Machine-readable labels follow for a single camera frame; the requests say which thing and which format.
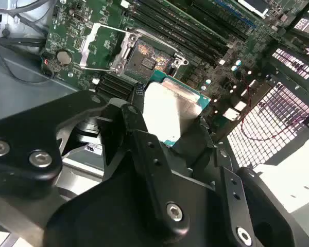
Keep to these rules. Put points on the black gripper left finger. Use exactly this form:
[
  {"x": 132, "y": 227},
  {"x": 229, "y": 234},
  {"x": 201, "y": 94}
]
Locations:
[{"x": 20, "y": 144}]

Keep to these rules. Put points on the silver CPU green substrate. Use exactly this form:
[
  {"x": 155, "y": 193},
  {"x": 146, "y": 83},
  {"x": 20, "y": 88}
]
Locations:
[{"x": 167, "y": 110}]

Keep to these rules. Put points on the metal socket cover frame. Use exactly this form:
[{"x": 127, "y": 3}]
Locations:
[{"x": 88, "y": 46}]

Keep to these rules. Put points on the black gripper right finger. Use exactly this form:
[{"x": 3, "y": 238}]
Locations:
[{"x": 195, "y": 149}]

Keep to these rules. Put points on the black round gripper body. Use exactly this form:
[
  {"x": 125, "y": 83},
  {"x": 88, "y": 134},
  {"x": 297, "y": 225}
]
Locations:
[{"x": 113, "y": 221}]

